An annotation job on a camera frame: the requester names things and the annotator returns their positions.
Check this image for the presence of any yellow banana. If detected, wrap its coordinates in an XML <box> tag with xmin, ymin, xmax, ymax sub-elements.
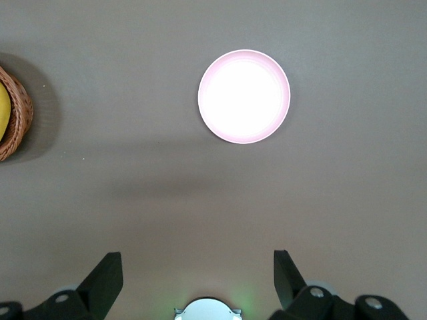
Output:
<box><xmin>0</xmin><ymin>83</ymin><xmax>12</xmax><ymax>143</ymax></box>

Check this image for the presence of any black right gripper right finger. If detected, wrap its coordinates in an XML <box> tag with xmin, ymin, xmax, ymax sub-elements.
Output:
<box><xmin>270</xmin><ymin>249</ymin><xmax>410</xmax><ymax>320</ymax></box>

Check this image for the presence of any brown table mat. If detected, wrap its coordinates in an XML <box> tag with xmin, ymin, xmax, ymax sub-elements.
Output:
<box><xmin>0</xmin><ymin>0</ymin><xmax>427</xmax><ymax>320</ymax></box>

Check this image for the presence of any brown wicker basket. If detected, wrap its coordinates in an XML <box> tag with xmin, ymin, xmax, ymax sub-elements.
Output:
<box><xmin>0</xmin><ymin>65</ymin><xmax>35</xmax><ymax>163</ymax></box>

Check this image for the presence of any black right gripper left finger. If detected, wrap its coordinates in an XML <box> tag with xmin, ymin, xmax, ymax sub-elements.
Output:
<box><xmin>0</xmin><ymin>252</ymin><xmax>123</xmax><ymax>320</ymax></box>

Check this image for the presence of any pink round plate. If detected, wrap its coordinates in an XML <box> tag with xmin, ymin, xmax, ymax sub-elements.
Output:
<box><xmin>197</xmin><ymin>49</ymin><xmax>292</xmax><ymax>145</ymax></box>

